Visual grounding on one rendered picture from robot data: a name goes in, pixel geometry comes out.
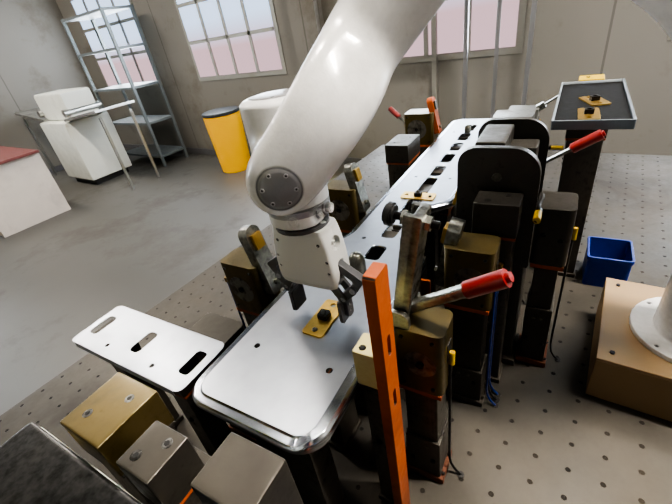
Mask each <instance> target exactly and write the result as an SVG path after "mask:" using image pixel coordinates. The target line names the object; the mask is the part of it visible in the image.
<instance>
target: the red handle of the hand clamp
mask: <svg viewBox="0 0 672 504"><path fill-rule="evenodd" d="M512 282H514V276H513V274H512V273H511V272H510V271H509V272H508V271H507V270H506V269H505V268H503V269H500V270H496V271H493V272H490V273H487V274H484V275H481V276H478V277H475V278H471V279H468V280H465V281H462V283H461V284H459V285H456V286H452V287H449V288H446V289H443V290H440V291H436V292H433V293H430V294H427V295H424V296H421V297H417V298H414V299H413V301H412V303H411V310H410V314H413V313H415V312H418V311H422V310H426V309H429V308H433V307H436V306H440V305H443V304H447V303H450V302H454V301H458V300H461V299H465V298H467V299H471V298H475V297H478V296H482V295H486V294H489V293H493V292H496V291H500V290H504V289H507V288H511V287H512Z"/></svg>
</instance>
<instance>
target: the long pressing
mask: <svg viewBox="0 0 672 504"><path fill-rule="evenodd" d="M489 119H492V118H485V119H459V120H455V121H452V122H451V123H450V124H449V125H448V127H447V128H446V129H445V130H444V131H443V132H442V133H441V134H440V135H439V136H438V137H437V139H436V140H435V141H434V142H433V143H432V144H431V145H430V146H429V147H428V148H427V149H426V150H425V152H424V153H423V154H422V155H421V156H420V157H419V158H418V159H417V160H416V161H415V162H414V163H413V165H412V166H411V167H410V168H409V169H408V170H407V171H406V172H405V173H404V174H403V175H402V177H401V178H400V179H399V180H398V181H397V182H396V183H395V184H394V185H393V186H392V187H391V188H390V190H389V191H388V192H387V193H386V194H385V195H384V196H383V197H382V198H381V199H380V200H379V202H378V203H377V204H376V205H375V206H374V207H373V208H372V209H371V210H370V211H369V212H368V213H367V215H366V216H365V217H364V218H363V219H362V220H361V221H360V222H359V223H358V224H357V225H356V227H355V228H354V229H353V230H352V231H351V232H350V233H348V234H347V235H345V236H343V239H344V243H345V246H346V250H347V254H348V258H349V255H350V254H351V253H352V252H354V251H358V252H361V253H362V254H363V256H364V258H365V257H366V256H367V254H368V253H369V252H370V251H371V249H372V248H374V247H381V248H385V249H386V250H385V251H384V253H383V254H382V255H381V257H380V258H379V259H378V260H369V259H365V262H366V269H368V268H369V266H370V265H371V264H372V262H380V263H386V264H387V265H388V276H389V286H390V296H391V307H392V309H393V304H394V295H395V285H396V276H397V267H398V257H399V248H400V239H401V230H400V231H399V232H398V234H397V235H396V236H395V237H394V238H384V237H382V235H383V234H384V233H385V232H386V230H387V229H388V228H389V227H391V226H396V227H401V229H402V224H399V220H396V221H395V223H394V224H392V225H391V226H386V225H384V224H383V222H382V220H381V216H382V211H383V208H384V206H385V204H386V203H388V202H389V201H393V202H396V203H397V205H398V211H399V212H401V211H402V210H403V209H404V208H405V206H406V205H407V204H408V202H409V201H411V200H413V199H401V198H400V196H401V195H402V194H403V193H404V192H405V191H411V192H415V191H416V190H419V188H420V187H421V186H422V185H423V183H424V182H425V181H426V180H427V179H437V181H436V182H435V183H434V185H433V186H432V188H431V189H430V190H429V192H428V193H436V194H437V195H436V197H435V198H434V200H433V201H425V200H416V201H421V202H420V203H427V204H431V205H432V208H431V213H434V212H438V211H442V210H445V209H449V208H451V207H453V206H455V205H452V203H453V199H454V196H455V192H456V190H457V164H458V159H459V157H460V156H461V154H462V153H463V152H464V151H465V150H466V149H467V148H469V147H471V146H475V143H476V141H477V140H478V132H479V129H480V127H481V126H482V125H483V123H484V122H486V121H487V120H489ZM466 125H470V126H476V128H475V129H474V130H473V131H471V132H470V133H464V132H465V126H466ZM465 134H469V135H470V136H469V137H468V139H467V140H458V139H459V138H460V136H461V135H465ZM455 144H463V145H462V147H461V148H460V150H458V151H450V149H451V148H452V147H453V145H455ZM446 155H455V156H454V158H453V159H452V160H451V162H448V163H444V162H441V161H442V159H443V158H444V157H445V156H446ZM437 167H445V168H446V169H445V170H444V171H443V173H442V174H441V175H440V176H430V175H431V173H432V172H433V171H434V169H435V168H437ZM449 178H451V179H449ZM363 237H366V239H362V238H363ZM303 286H304V290H305V294H306V298H307V299H306V301H305V302H304V303H303V305H302V306H301V307H300V308H299V309H298V310H297V311H296V310H293V308H292V304H291V301H290V297H289V294H288V290H285V289H284V290H283V291H282V292H281V293H280V294H279V295H278V296H277V297H276V298H275V299H274V300H273V301H272V302H271V303H270V304H269V305H268V306H267V307H266V308H265V309H264V310H263V312H262V313H261V314H260V315H259V316H258V317H257V318H256V319H255V320H254V321H253V322H252V323H251V324H250V325H249V326H248V327H247V328H246V329H245V330H244V331H243V332H242V333H241V334H240V335H239V336H238V337H237V339H236V340H235V341H234V342H233V343H232V344H231V345H230V346H229V347H228V348H227V349H226V350H225V351H224V352H223V353H222V354H221V355H220V356H219V357H218V358H217V359H216V360H215V361H214V362H213V363H212V364H211V365H210V367H209V368H208V369H207V370H206V371H205V372H204V373H203V374H202V375H201V376H200V377H199V378H198V380H197V381H196V383H195V385H194V387H193V392H192V397H193V400H194V402H195V404H196V405H197V407H199V408H200V409H202V410H204V411H206V412H208V413H210V414H212V415H214V416H216V417H218V418H220V419H222V420H224V421H226V422H228V423H230V424H232V425H234V426H236V427H238V428H240V429H242V430H244V431H246V432H248V433H250V434H252V435H254V436H256V437H257V438H259V439H261V440H263V441H265V442H267V443H269V444H271V445H273V446H275V447H277V448H279V449H281V450H283V451H285V452H288V453H290V454H295V455H305V454H309V453H312V452H314V451H317V450H318V449H320V448H321V447H323V446H324V445H325V444H326V443H327V442H328V441H329V439H330V438H331V437H332V435H333V433H334V431H335V430H336V428H337V426H338V424H339V422H340V421H341V419H342V417H343V415H344V413H345V412H346V410H347V408H348V406H349V405H350V403H351V401H352V399H353V397H354V396H355V394H356V392H357V390H358V388H359V387H360V385H359V383H358V381H357V375H356V370H355V365H354V359H353V354H352V351H353V349H354V347H355V346H356V344H357V342H358V341H359V339H360V338H361V336H362V335H363V333H367V334H370V333H369V326H368V319H367V312H366V305H365V299H364V292H363V285H362V286H361V288H360V289H359V291H358V292H357V293H356V295H355V296H353V297H352V300H353V306H354V312H353V314H352V316H349V318H348V319H347V321H346V322H345V323H341V322H340V319H339V316H338V317H337V319H336V320H335V321H334V323H333V324H332V326H331V327H330V328H329V330H328V331H327V332H326V334H325V335H324V337H322V338H316V337H313V336H310V335H306V334H303V332H302V330H303V328H304V327H305V326H306V324H307V323H308V322H309V321H310V319H311V318H312V317H313V316H314V314H315V313H316V312H317V311H318V309H319V308H320V307H321V306H322V305H323V303H324V302H325V301H326V300H327V299H331V300H335V301H338V299H337V297H336V296H335V295H334V294H333V292H332V291H331V290H326V289H321V288H316V287H312V286H307V285H303ZM256 344H260V347H258V348H255V347H254V346H255V345H256ZM329 368H331V369H333V371H332V373H329V374H328V373H326V370H327V369H329Z"/></svg>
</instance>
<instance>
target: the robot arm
mask: <svg viewBox="0 0 672 504"><path fill-rule="evenodd" d="M631 1H632V2H634V3H635V4H637V5H638V6H639V7H640V8H642V9H643V10H644V11H645V12H647V13H648V14H649V15H650V16H651V17H652V18H653V19H654V20H655V21H656V22H657V23H658V24H659V25H660V26H661V28H662V29H663V30H664V31H665V32H666V34H667V35H668V36H669V38H670V39H671V41H672V0H631ZM444 2H445V0H338V1H337V3H336V5H335V7H334V8H333V10H332V12H331V14H330V16H329V17H328V19H327V21H326V23H325V25H324V27H323V28H322V30H321V32H320V34H319V36H318V38H317V39H316V41H315V43H314V45H313V47H312V49H311V51H310V52H309V54H308V56H307V58H306V60H305V61H304V63H303V65H302V67H301V69H300V71H299V72H298V74H297V76H296V78H295V80H294V82H293V83H292V85H291V87H290V88H289V89H280V90H274V91H269V92H265V93H261V94H258V95H255V96H252V97H250V98H248V99H246V100H244V101H243V102H242V103H241V104H240V106H239V109H240V113H241V116H242V120H243V124H244V127H245V131H246V135H247V138H248V142H249V145H250V149H251V157H250V160H249V162H248V165H247V169H246V188H247V191H248V194H249V196H250V198H251V200H252V201H253V203H254V204H255V205H256V206H257V207H258V208H260V209H261V210H262V211H264V212H266V213H268V214H269V218H270V221H271V224H272V226H273V237H274V245H275V251H276V256H275V257H273V258H272V259H271V260H270V261H269V262H268V263H267V264H268V266H269V267H270V268H271V269H272V271H273V272H275V276H276V277H277V278H278V279H279V280H280V281H281V282H282V283H283V288H284V289H285V290H288V294H289V297H290V301H291V304H292V308H293V310H296V311H297V310H298V309H299V308H300V307H301V306H302V305H303V303H304V302H305V301H306V299H307V298H306V294H305V290H304V286H303V285H307V286H312V287H316V288H321V289H326V290H331V291H332V292H333V294H334V295H335V296H336V297H337V299H338V302H337V309H338V314H339V319H340V322H341V323H345V322H346V321H347V319H348V318H349V316H352V314H353V312H354V306H353V300H352V297H353V296H355V295H356V293H357V292H358V291H359V289H360V288H361V286H362V276H363V274H361V273H360V272H359V271H357V270H356V269H354V268H353V267H352V266H350V263H349V258H348V254H347V250H346V246H345V243H344V239H343V236H342V233H341V231H340V228H339V226H338V224H337V221H336V219H335V218H334V217H330V216H329V213H332V212H333V210H334V204H333V203H332V202H330V197H329V192H328V186H327V183H328V182H329V180H330V179H331V178H332V176H333V175H334V174H335V172H336V171H337V170H338V169H339V167H340V166H341V165H342V163H343V162H344V161H345V159H346V158H347V157H348V155H349V154H350V153H351V151H352V150H353V149H354V147H355V146H356V144H357V143H358V141H359V140H360V138H361V137H362V135H363V134H364V132H365V131H366V129H367V127H368V126H369V124H370V122H371V121H372V119H373V117H374V115H375V113H376V111H377V110H378V108H379V105H380V103H381V101H382V99H383V97H384V94H385V92H386V90H387V87H388V85H389V82H390V79H391V77H392V74H393V72H394V70H395V69H396V67H397V65H398V64H399V62H400V61H401V59H402V58H403V57H404V55H405V54H406V53H407V51H408V50H409V49H410V47H411V46H412V45H413V43H414V42H415V41H416V39H417V38H418V37H419V35H420V34H421V33H422V31H423V30H424V29H425V27H426V26H427V25H428V23H429V22H430V21H431V19H432V18H433V17H434V15H435V14H436V12H437V11H438V10H439V8H440V7H441V6H442V4H443V3H444ZM344 276H345V277H346V278H348V279H349V280H350V281H351V282H352V285H351V284H350V283H349V282H348V280H347V279H346V278H345V277H344ZM339 285H341V286H342V287H343V288H344V291H343V292H342V291H341V289H340V288H339V287H338V286H339ZM629 324H630V328H631V330H632V332H633V334H634V335H635V337H636V338H637V339H638V340H639V341H640V342H641V343H642V344H643V345H644V346H645V347H646V348H647V349H649V350H650V351H652V352H653V353H654V354H656V355H657V356H659V357H661V358H663V359H664V360H666V361H668V362H671V363H672V273H671V275H670V278H669V280H668V283H667V285H666V287H665V290H664V292H663V295H662V297H655V298H650V299H647V300H644V301H641V302H640V303H638V304H637V305H636V306H635V307H634V308H633V309H632V311H631V314H630V316H629Z"/></svg>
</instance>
